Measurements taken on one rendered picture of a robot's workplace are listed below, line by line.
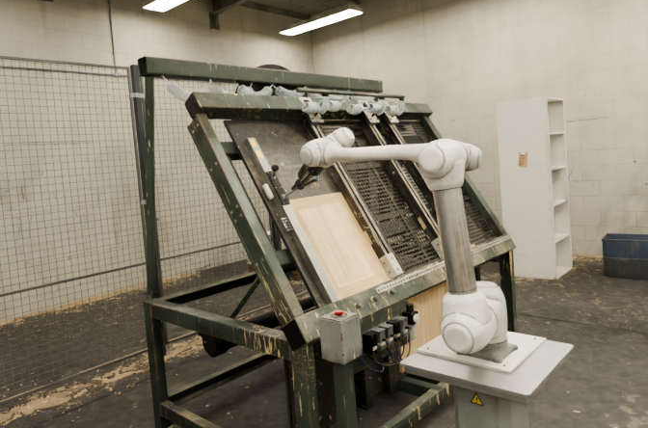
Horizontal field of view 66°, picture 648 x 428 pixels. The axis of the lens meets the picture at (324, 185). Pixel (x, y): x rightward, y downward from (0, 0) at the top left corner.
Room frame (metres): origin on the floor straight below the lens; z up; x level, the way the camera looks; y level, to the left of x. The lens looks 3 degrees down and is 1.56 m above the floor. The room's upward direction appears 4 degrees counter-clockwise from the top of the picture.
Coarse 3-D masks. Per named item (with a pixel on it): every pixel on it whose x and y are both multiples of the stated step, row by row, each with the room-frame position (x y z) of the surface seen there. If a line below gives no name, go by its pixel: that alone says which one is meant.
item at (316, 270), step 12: (252, 156) 2.60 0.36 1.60; (264, 168) 2.56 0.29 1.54; (264, 180) 2.55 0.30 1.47; (276, 204) 2.50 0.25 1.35; (288, 204) 2.50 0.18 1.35; (288, 216) 2.45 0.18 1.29; (300, 228) 2.44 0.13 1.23; (300, 240) 2.40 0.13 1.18; (300, 252) 2.40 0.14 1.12; (312, 252) 2.40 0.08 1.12; (312, 264) 2.35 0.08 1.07; (312, 276) 2.35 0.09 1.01; (324, 276) 2.35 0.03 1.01; (324, 288) 2.30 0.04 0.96; (336, 300) 2.30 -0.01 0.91
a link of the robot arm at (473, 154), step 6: (462, 144) 1.86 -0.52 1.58; (468, 144) 1.91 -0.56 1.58; (468, 150) 1.86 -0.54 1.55; (474, 150) 1.87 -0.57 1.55; (480, 150) 1.89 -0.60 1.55; (468, 156) 1.85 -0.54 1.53; (474, 156) 1.86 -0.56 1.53; (480, 156) 1.87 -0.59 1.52; (468, 162) 1.86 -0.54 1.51; (474, 162) 1.86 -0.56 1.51; (480, 162) 1.89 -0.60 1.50; (468, 168) 1.88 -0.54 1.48; (474, 168) 1.88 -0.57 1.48
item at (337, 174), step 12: (324, 108) 2.97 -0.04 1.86; (312, 120) 2.95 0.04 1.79; (312, 132) 2.98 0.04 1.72; (336, 168) 2.87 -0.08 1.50; (336, 180) 2.87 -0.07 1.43; (348, 180) 2.87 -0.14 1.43; (348, 192) 2.81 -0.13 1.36; (348, 204) 2.82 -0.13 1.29; (360, 204) 2.81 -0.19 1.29; (360, 216) 2.77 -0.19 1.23; (372, 228) 2.73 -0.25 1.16; (372, 240) 2.72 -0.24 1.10; (384, 240) 2.73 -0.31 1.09; (384, 252) 2.67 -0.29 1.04; (384, 264) 2.67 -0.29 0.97; (396, 264) 2.67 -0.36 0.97; (396, 276) 2.65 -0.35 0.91
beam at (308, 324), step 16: (480, 256) 3.27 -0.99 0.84; (496, 256) 3.42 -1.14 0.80; (432, 272) 2.85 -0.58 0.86; (368, 288) 2.46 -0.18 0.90; (384, 288) 2.52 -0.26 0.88; (400, 288) 2.60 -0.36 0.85; (416, 288) 2.68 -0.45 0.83; (336, 304) 2.27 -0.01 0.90; (352, 304) 2.33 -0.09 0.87; (368, 304) 2.39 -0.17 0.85; (384, 304) 2.46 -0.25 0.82; (304, 320) 2.10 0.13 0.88; (288, 336) 2.11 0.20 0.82; (304, 336) 2.06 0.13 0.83
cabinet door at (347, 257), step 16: (304, 208) 2.58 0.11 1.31; (320, 208) 2.66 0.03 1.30; (336, 208) 2.74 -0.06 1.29; (304, 224) 2.51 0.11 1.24; (320, 224) 2.59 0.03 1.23; (336, 224) 2.66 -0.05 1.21; (352, 224) 2.74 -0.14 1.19; (320, 240) 2.51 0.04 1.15; (336, 240) 2.58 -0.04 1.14; (352, 240) 2.66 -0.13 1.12; (320, 256) 2.44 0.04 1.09; (336, 256) 2.51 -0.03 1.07; (352, 256) 2.58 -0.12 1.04; (368, 256) 2.66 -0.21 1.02; (336, 272) 2.44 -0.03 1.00; (352, 272) 2.51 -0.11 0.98; (368, 272) 2.58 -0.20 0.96; (384, 272) 2.65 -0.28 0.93; (336, 288) 2.37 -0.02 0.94; (352, 288) 2.44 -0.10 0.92
